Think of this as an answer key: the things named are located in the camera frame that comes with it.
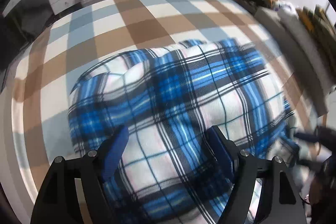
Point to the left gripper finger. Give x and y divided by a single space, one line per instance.
279 202
57 200

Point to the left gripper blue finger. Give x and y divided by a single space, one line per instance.
310 138

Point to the blue plaid flannel shirt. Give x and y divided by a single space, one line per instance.
168 98

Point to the checked bed blanket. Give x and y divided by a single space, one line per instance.
35 102

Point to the grey padded bench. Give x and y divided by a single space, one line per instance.
303 53

